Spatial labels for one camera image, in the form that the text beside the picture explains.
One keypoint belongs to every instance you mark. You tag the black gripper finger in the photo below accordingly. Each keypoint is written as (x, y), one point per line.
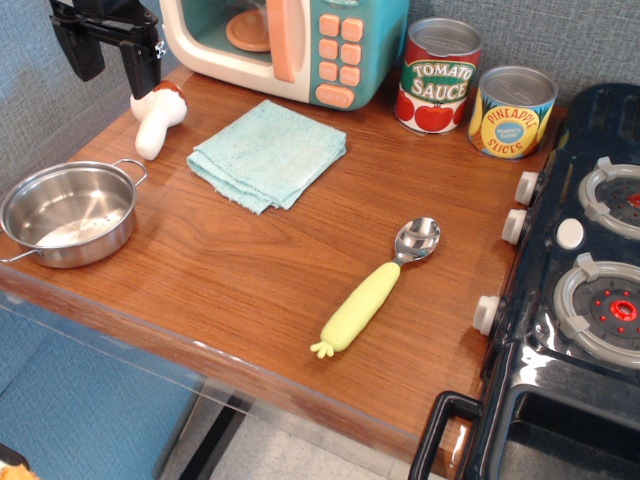
(83, 52)
(141, 57)

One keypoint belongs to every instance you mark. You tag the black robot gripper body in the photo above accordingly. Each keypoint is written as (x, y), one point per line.
(104, 17)

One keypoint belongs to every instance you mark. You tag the light blue folded towel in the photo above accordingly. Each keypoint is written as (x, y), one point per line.
(267, 157)

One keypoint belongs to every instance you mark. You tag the plush mushroom toy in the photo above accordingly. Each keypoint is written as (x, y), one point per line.
(162, 108)

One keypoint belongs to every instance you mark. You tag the orange microwave turntable plate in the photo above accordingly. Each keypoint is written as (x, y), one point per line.
(248, 31)

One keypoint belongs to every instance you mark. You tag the stainless steel pot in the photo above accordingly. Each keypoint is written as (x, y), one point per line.
(73, 214)

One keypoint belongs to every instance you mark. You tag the teal toy microwave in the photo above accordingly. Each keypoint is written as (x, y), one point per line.
(333, 54)

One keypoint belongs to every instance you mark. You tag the tomato sauce can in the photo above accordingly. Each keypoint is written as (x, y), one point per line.
(440, 62)

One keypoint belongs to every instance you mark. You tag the pineapple slices can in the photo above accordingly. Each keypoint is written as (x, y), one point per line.
(512, 108)

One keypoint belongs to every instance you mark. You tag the white stove knob top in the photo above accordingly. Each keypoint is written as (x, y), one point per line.
(526, 187)

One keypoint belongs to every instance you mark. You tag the white stove knob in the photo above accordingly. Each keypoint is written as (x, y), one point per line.
(485, 314)
(526, 187)
(513, 226)

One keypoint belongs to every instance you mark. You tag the white stove knob middle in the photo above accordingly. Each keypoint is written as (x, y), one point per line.
(513, 226)

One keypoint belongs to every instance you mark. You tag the white stove knob bottom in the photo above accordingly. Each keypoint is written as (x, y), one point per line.
(485, 314)

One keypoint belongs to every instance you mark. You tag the orange object at corner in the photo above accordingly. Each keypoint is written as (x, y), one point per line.
(17, 472)

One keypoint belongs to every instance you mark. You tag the white round stove button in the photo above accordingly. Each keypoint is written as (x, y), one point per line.
(569, 234)

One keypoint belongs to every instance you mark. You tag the grey rear stove burner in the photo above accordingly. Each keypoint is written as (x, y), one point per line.
(609, 195)

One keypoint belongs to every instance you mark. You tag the grey stove burner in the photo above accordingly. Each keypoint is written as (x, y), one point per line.
(609, 195)
(596, 304)

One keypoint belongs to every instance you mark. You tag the grey front stove burner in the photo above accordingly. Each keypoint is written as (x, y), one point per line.
(596, 304)

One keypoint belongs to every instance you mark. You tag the dark blue toy stove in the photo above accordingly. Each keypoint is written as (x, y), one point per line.
(560, 397)

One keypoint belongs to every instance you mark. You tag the spoon with yellow handle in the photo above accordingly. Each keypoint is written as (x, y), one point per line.
(415, 241)

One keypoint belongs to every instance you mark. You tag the black oven door handle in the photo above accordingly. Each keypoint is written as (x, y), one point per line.
(448, 404)

